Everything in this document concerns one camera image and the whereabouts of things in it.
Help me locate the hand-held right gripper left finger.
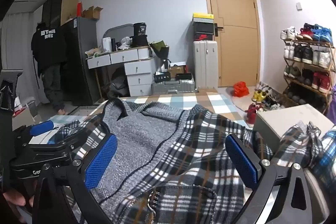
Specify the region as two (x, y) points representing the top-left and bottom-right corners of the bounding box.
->
(31, 134), (118, 224)

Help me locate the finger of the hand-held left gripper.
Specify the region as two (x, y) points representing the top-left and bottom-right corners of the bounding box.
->
(14, 120), (54, 139)
(26, 132), (88, 161)

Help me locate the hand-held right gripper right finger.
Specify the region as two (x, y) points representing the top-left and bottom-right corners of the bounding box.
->
(225, 134), (332, 224)

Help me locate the plaid jacket with grey knit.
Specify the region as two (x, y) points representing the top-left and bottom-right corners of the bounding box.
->
(50, 98), (336, 224)

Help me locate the person's left hand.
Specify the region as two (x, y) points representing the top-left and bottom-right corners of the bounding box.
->
(0, 187), (34, 214)

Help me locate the dotted floor rug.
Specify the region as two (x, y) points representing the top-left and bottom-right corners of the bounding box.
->
(67, 105), (101, 116)

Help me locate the red sneaker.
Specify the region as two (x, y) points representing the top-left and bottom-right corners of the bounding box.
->
(245, 103), (263, 125)

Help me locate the grey storage box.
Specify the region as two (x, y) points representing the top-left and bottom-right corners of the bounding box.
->
(253, 104), (335, 146)

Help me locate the light round rug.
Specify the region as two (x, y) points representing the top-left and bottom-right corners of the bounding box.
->
(226, 86), (260, 112)

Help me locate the yellow sneaker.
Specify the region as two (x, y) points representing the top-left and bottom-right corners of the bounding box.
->
(251, 90), (266, 103)

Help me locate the white curtain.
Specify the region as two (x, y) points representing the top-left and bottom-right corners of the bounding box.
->
(0, 11), (36, 73)

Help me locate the red plastic bag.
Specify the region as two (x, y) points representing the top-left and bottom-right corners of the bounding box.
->
(233, 81), (249, 97)

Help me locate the dark grey refrigerator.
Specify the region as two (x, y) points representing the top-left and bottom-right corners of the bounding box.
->
(61, 17), (102, 107)

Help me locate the checkered bed sheet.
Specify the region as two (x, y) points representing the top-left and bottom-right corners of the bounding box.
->
(66, 91), (254, 131)

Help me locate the dark bag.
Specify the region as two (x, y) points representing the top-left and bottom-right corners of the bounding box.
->
(107, 67), (131, 98)

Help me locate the blue plaid cloth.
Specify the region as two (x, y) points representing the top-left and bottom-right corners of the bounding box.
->
(312, 129), (336, 189)

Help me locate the white desk with drawers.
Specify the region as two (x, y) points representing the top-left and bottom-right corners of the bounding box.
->
(87, 46), (157, 98)

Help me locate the silver suitcase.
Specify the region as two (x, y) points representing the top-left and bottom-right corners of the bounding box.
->
(151, 78), (196, 95)

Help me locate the white paper roll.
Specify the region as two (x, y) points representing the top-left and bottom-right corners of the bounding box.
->
(102, 37), (112, 53)

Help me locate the black basket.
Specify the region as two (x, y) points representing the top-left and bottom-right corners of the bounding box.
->
(154, 73), (175, 83)

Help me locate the wooden shoe rack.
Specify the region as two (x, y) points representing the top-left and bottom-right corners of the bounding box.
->
(282, 39), (336, 115)

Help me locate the purple bag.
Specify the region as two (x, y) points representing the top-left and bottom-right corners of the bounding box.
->
(331, 84), (336, 115)

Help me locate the small brown cardboard box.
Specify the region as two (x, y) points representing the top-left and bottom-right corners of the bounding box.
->
(168, 67), (185, 79)

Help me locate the tall wardrobe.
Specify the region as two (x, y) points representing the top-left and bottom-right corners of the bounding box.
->
(42, 0), (80, 27)

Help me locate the arched mirror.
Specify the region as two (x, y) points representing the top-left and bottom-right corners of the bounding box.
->
(102, 24), (135, 41)

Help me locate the open cardboard box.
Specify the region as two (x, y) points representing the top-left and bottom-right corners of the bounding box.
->
(82, 6), (104, 20)

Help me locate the dark wrapped flower bouquet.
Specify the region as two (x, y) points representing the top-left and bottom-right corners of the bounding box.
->
(150, 40), (170, 70)

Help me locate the black round box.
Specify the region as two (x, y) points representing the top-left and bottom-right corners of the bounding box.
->
(131, 34), (149, 48)

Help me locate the black shoe box red logo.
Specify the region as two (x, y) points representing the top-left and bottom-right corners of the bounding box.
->
(193, 32), (215, 42)

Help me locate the wooden door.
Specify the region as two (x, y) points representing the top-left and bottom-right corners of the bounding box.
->
(201, 0), (261, 88)

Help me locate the black bucket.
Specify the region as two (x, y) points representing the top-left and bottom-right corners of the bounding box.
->
(133, 22), (147, 36)

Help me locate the yellow shoe box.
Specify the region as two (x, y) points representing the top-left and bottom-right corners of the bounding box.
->
(193, 13), (214, 23)

